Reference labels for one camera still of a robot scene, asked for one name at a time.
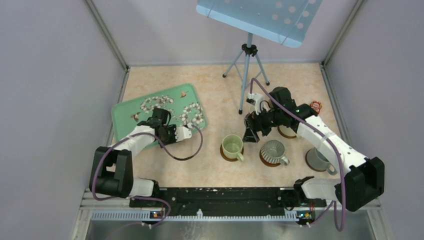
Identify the pale green cup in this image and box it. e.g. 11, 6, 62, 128
221, 134, 244, 153

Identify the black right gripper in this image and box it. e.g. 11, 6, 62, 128
242, 104, 283, 143

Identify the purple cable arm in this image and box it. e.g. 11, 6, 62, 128
249, 77, 347, 232
91, 123, 204, 229

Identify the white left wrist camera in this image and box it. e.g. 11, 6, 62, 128
175, 123, 193, 142

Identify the dark brown wooden coaster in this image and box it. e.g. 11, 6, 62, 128
220, 145, 244, 162

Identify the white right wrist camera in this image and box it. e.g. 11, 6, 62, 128
246, 93, 270, 115

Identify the green floral serving tray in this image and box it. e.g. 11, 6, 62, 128
111, 83, 208, 142

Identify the blue music stand with tripod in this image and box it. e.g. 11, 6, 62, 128
196, 0, 322, 114

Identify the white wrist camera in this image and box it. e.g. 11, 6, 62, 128
175, 123, 193, 142
246, 93, 270, 115

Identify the small red toy packet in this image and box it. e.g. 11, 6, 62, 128
309, 100, 323, 115

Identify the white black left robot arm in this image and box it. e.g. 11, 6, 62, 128
89, 108, 177, 207

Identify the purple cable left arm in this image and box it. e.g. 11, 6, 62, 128
91, 123, 204, 229

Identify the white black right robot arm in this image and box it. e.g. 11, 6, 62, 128
242, 86, 385, 212

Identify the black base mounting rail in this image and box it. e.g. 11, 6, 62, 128
129, 187, 327, 217

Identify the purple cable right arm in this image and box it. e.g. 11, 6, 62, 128
249, 77, 347, 232

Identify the metallic grey cup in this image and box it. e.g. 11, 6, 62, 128
260, 139, 290, 166

